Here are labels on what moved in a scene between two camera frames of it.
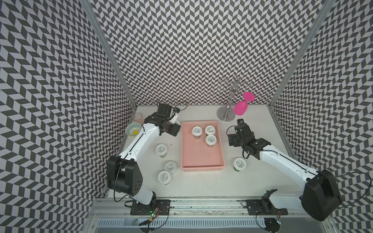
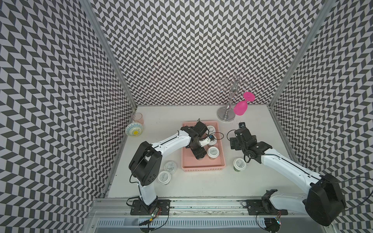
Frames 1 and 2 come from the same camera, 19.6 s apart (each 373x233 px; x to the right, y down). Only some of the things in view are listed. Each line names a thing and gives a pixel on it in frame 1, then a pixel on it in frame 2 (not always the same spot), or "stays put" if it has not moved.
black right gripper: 234,137 stays put
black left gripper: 175,130 → 200,153
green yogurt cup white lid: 210,130 stays put
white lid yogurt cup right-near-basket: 211,140 stays put
